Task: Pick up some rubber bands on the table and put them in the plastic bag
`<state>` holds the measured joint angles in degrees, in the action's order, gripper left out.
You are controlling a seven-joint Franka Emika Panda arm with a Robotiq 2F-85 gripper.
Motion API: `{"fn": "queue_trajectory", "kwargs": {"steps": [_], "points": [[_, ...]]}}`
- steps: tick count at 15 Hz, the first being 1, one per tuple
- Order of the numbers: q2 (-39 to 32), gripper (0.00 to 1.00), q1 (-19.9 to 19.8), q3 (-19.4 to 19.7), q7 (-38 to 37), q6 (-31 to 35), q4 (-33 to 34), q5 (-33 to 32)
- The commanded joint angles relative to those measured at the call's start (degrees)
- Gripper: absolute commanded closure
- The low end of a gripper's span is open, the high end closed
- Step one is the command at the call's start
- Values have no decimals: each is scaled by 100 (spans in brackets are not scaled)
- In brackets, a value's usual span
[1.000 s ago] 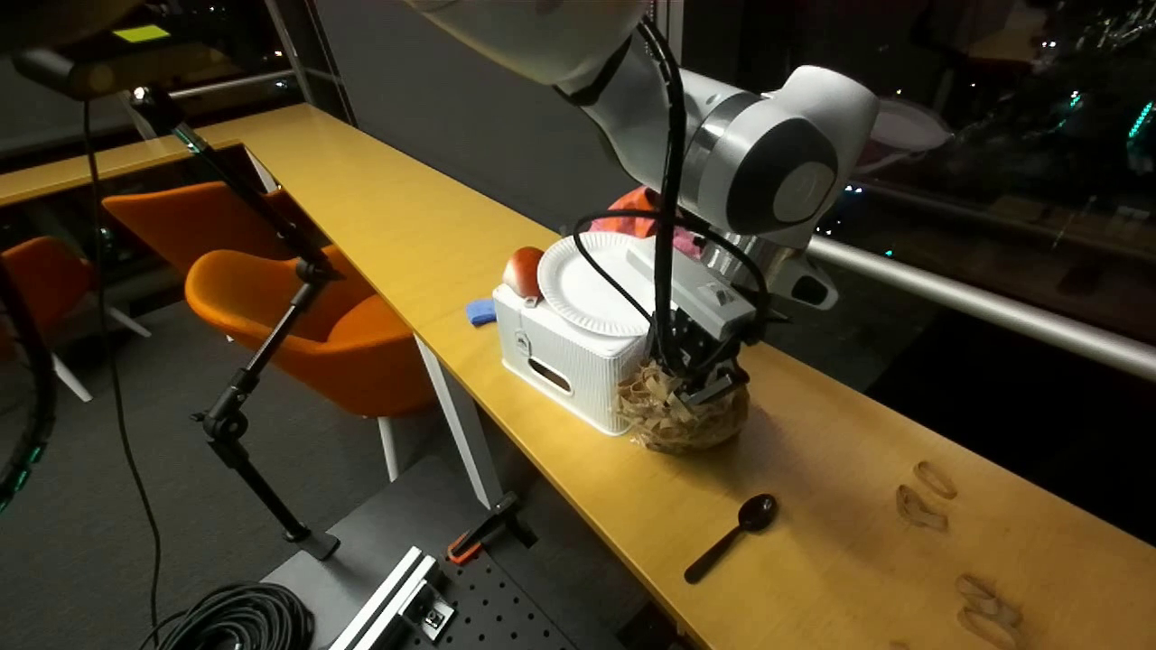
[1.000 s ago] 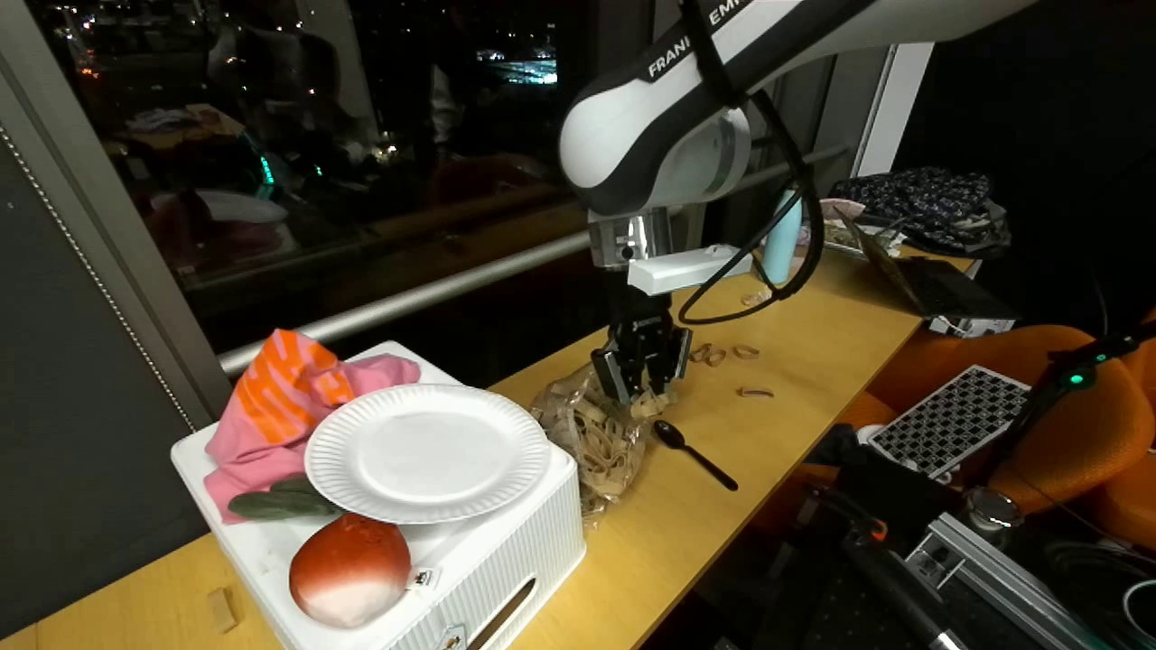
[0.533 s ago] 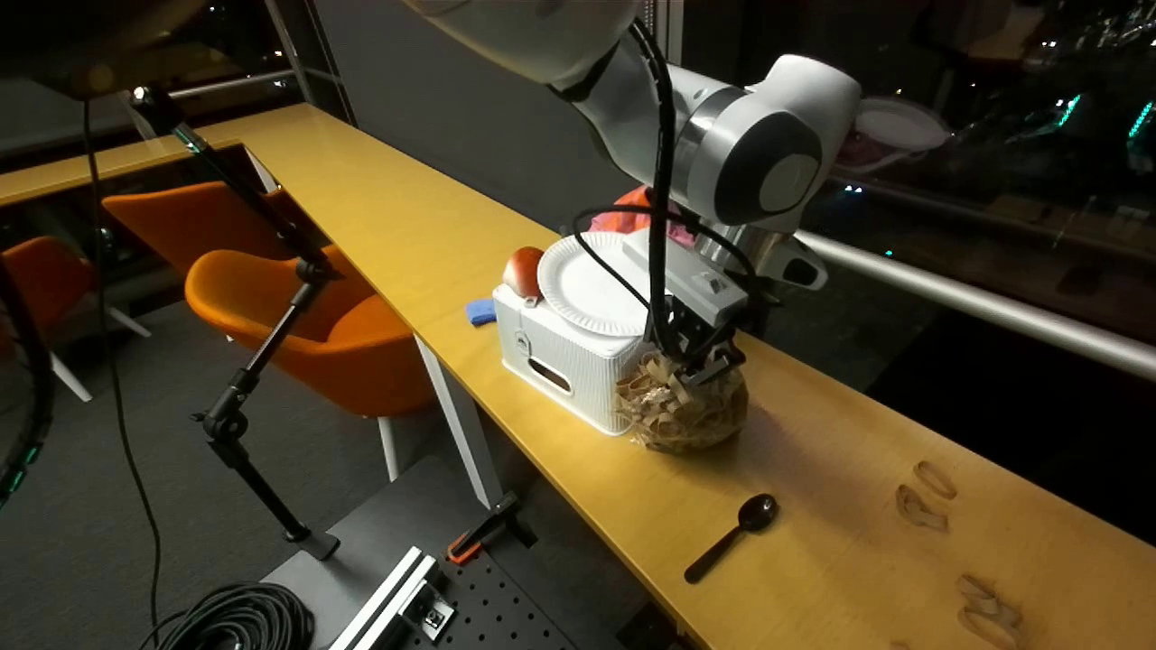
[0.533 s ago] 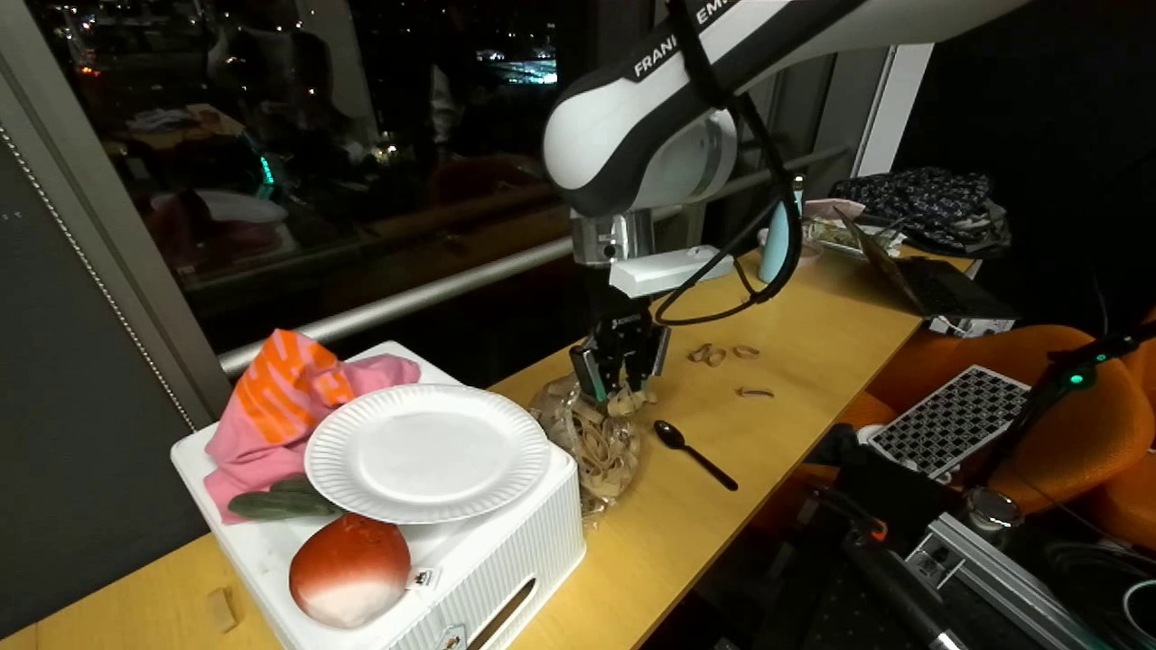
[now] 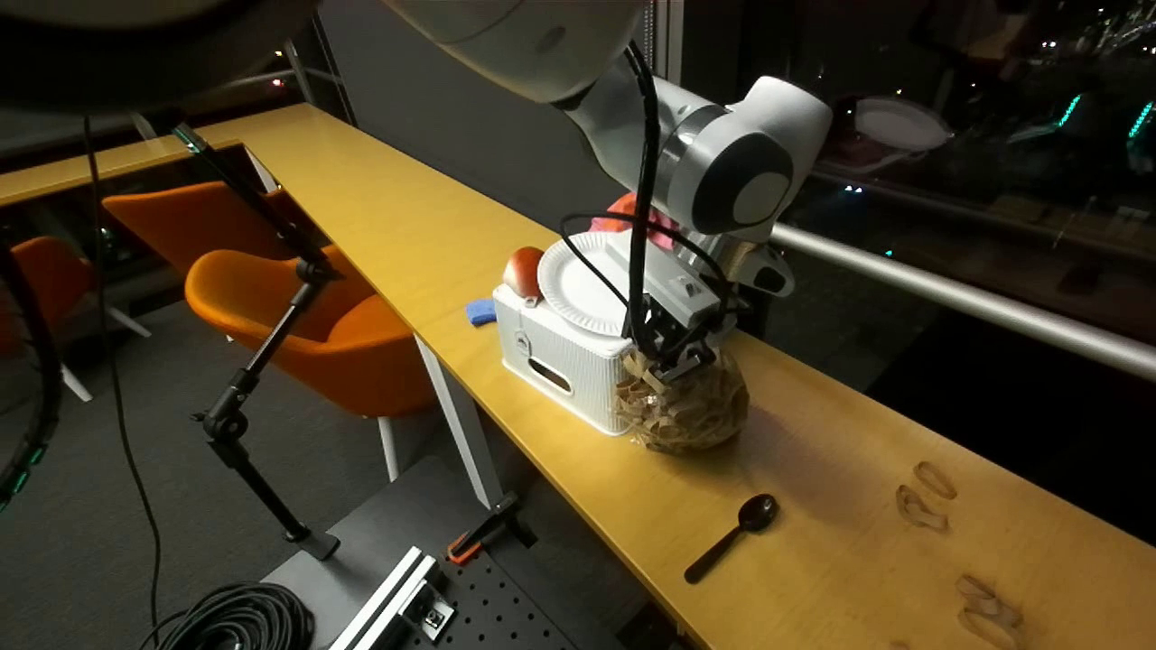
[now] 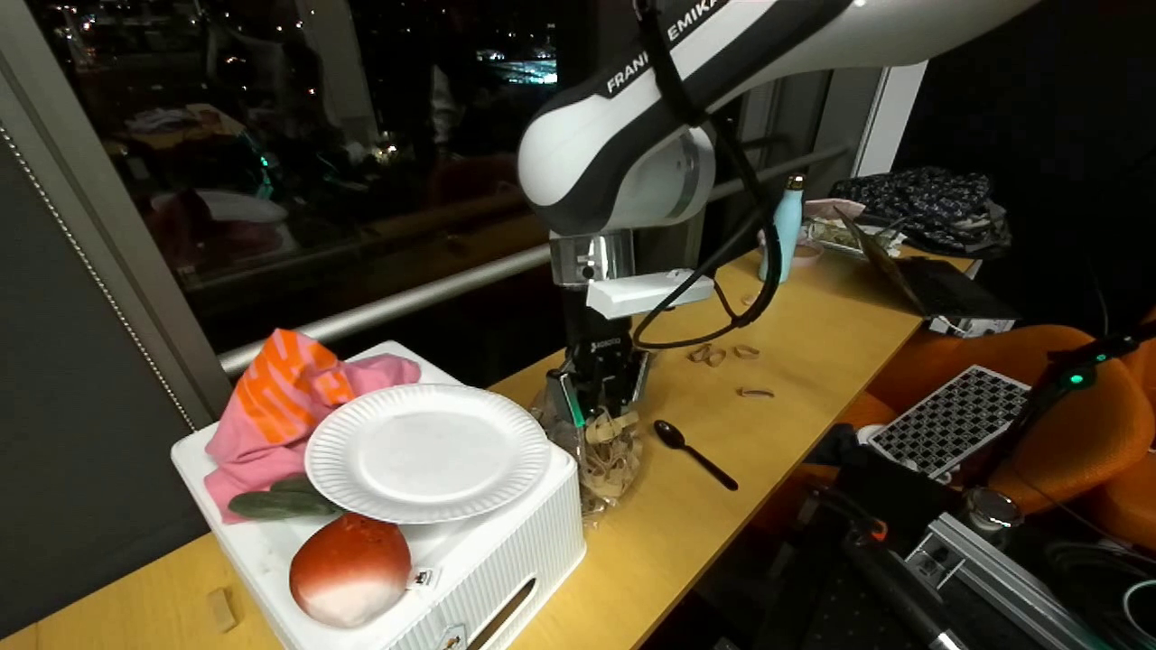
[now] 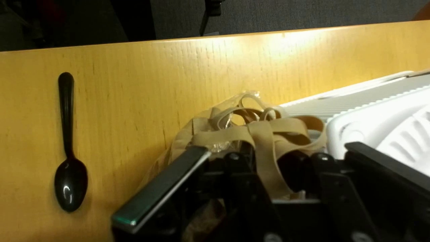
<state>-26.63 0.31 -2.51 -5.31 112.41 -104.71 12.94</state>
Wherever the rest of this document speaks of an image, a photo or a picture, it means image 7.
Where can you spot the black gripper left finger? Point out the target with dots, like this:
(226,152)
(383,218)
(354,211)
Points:
(162,209)

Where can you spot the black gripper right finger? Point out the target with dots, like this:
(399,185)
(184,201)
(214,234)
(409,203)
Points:
(373,197)

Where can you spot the clear bag of rubber bands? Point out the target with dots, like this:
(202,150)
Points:
(245,118)

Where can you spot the tan rubber band pile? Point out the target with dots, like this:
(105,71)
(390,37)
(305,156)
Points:
(270,140)

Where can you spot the white paper plate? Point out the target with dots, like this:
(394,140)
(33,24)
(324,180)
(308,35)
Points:
(399,126)

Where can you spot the black plastic spoon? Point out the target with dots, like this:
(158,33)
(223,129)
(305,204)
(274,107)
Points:
(70,181)

